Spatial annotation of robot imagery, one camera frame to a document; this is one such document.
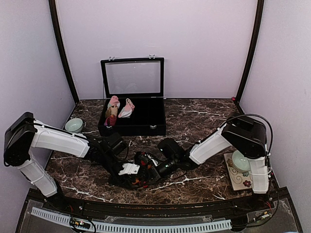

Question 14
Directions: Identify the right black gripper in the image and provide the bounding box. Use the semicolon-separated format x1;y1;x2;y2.
142;158;179;188

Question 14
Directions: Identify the black argyle sock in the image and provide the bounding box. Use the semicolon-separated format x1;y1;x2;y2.
133;151;161;188

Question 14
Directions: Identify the pink patterned sock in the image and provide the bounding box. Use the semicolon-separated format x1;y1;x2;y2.
118;98;135;118

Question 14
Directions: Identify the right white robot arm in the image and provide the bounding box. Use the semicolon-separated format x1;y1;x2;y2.
148;114;273;211

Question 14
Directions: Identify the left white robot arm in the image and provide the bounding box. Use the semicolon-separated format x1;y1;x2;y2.
3;112;140;212

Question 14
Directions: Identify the rolled pink sock in box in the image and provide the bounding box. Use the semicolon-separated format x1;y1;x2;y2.
104;96;120;126

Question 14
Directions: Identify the pale green bowl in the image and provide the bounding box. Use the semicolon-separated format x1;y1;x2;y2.
232;150;250;173
65;118;84;133

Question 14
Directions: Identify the floral patterned mat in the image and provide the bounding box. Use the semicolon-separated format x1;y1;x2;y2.
224;153;252;191

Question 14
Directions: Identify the black display box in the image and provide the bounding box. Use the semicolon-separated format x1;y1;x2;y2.
98;56;166;136

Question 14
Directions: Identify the small circuit board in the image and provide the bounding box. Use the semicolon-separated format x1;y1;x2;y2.
69;218;91;230

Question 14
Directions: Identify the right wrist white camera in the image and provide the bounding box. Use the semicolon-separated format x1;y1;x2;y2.
147;155;159;166

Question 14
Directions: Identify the wrist white camera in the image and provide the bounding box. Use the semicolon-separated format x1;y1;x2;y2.
119;163;140;176
147;155;159;166

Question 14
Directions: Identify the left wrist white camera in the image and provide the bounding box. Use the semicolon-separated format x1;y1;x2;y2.
119;163;140;176

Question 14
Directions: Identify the black front rail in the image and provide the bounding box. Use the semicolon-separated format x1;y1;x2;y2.
27;188;295;219

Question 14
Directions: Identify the white slotted cable duct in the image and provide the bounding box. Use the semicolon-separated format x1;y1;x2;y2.
31;207;232;233

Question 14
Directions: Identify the left black frame post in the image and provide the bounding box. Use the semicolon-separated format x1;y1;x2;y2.
48;0;80;105

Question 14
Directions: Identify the black frame post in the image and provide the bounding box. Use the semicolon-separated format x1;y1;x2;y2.
48;0;80;105
234;0;264;105

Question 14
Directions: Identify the right black frame post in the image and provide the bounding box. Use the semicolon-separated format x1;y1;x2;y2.
234;0;264;105

